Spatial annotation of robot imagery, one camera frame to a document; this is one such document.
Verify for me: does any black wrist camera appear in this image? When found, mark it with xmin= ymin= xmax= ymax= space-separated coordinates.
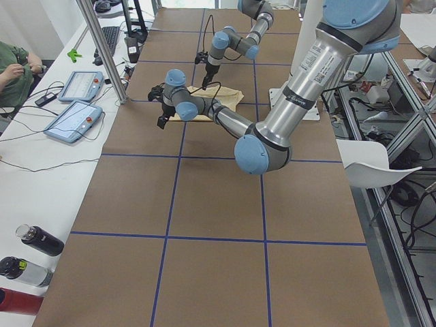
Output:
xmin=148 ymin=84 xmax=164 ymax=102
xmin=194 ymin=51 xmax=208 ymax=65

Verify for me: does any grey steel bottle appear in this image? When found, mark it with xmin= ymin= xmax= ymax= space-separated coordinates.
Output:
xmin=1 ymin=257 xmax=53 ymax=287

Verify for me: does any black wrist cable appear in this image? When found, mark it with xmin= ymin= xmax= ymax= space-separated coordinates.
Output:
xmin=200 ymin=14 xmax=216 ymax=55
xmin=185 ymin=81 xmax=225 ymax=123

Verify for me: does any person in green shirt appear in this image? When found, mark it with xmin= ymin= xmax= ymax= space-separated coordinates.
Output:
xmin=1 ymin=42 xmax=46 ymax=118

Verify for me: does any black water bottle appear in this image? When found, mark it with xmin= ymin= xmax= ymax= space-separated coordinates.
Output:
xmin=16 ymin=224 xmax=64 ymax=257

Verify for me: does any teach pendant tablet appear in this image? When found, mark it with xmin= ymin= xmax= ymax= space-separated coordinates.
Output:
xmin=57 ymin=71 xmax=104 ymax=103
xmin=43 ymin=100 xmax=103 ymax=144

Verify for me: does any black keyboard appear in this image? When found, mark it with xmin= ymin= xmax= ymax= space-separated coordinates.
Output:
xmin=102 ymin=26 xmax=120 ymax=56

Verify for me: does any red bottle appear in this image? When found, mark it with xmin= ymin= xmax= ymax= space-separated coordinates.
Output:
xmin=1 ymin=287 xmax=44 ymax=315

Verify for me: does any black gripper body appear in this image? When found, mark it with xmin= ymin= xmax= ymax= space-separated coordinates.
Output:
xmin=202 ymin=63 xmax=219 ymax=89
xmin=157 ymin=103 xmax=176 ymax=128

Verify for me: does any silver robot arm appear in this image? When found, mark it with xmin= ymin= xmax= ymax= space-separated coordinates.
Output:
xmin=202 ymin=1 xmax=274 ymax=90
xmin=148 ymin=1 xmax=402 ymax=174

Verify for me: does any upper teach pendant tablet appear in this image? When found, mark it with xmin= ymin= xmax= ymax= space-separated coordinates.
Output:
xmin=57 ymin=71 xmax=104 ymax=103

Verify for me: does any cream long sleeve shirt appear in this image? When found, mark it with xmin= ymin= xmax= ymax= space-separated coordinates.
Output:
xmin=187 ymin=85 xmax=244 ymax=112

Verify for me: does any aluminium frame post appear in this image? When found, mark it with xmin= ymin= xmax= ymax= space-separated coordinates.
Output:
xmin=76 ymin=0 xmax=127 ymax=104

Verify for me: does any lower teach pendant tablet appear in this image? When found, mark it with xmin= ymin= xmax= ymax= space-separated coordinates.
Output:
xmin=43 ymin=100 xmax=103 ymax=144

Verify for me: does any white plastic chair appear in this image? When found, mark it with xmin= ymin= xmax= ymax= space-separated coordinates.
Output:
xmin=337 ymin=140 xmax=422 ymax=189

